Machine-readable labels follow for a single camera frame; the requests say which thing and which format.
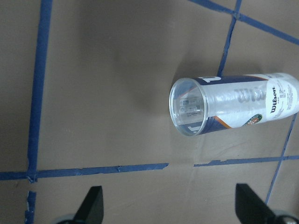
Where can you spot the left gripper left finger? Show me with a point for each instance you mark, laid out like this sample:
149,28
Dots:
91,210

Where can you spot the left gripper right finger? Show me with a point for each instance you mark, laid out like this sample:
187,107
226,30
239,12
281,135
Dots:
250,209

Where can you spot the clear tennis ball can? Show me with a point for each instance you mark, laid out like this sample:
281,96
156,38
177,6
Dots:
208,104

